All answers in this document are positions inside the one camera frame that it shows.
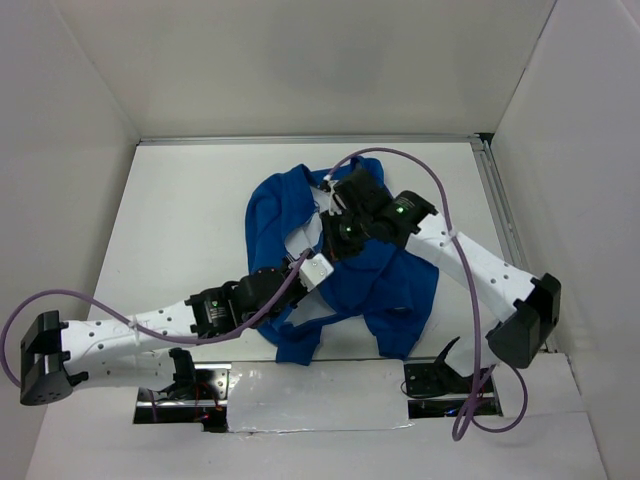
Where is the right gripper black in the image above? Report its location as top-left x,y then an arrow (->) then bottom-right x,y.
321,204 -> 374,262

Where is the blue zip jacket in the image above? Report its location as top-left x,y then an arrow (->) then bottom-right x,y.
245,164 -> 439,365

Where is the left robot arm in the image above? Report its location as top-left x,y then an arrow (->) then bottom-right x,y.
19,256 -> 326,406

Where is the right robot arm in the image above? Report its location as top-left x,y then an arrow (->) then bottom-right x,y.
320,169 -> 561,369

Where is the silver tape patch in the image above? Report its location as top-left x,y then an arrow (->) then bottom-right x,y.
227,360 -> 412,433

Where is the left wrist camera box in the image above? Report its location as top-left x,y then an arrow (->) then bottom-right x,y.
299,253 -> 334,291

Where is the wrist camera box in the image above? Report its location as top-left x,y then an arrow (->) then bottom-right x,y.
319,174 -> 342,215
299,253 -> 334,291

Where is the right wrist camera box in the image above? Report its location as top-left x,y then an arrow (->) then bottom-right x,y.
319,174 -> 342,215

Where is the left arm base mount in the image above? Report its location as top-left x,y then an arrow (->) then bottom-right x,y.
133,348 -> 231,433

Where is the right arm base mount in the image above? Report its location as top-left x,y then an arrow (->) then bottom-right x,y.
400,337 -> 472,420

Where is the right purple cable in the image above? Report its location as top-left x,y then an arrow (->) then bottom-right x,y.
322,147 -> 530,442

